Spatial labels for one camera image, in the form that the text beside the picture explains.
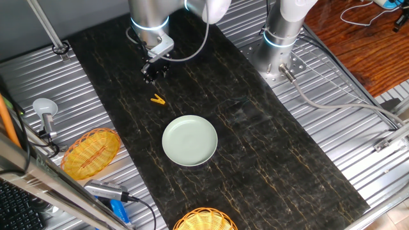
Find orange yellow woven basket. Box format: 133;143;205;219
173;207;238;230
60;127;122;181

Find grey tripod pole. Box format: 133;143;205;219
26;0;71;62

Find black grey clamp mount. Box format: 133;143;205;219
37;129;61;159

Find pale green round plate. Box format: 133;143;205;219
161;114;219;167

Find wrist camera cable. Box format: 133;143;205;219
125;0;211;63

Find aluminium frame beam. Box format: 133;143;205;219
0;132;135;230

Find yellow plastic clamp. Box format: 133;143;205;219
150;93;166;105

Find aluminium profile bracket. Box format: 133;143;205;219
373;123;409;153

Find black keyboard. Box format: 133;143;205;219
0;178;45;230

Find blue white object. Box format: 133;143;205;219
373;0;405;10

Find white cable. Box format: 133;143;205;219
339;1;400;27

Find orange pole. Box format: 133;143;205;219
0;94;22;150

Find black marble pattern mat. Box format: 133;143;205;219
68;6;371;230

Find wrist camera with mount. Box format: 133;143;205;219
146;34;175;64

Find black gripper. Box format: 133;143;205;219
141;57;171;85

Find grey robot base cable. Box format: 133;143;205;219
278;63;406;127

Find black device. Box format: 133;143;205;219
392;6;409;33

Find black camera cable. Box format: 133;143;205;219
127;195;157;230

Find grey depth camera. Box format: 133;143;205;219
83;179;130;203

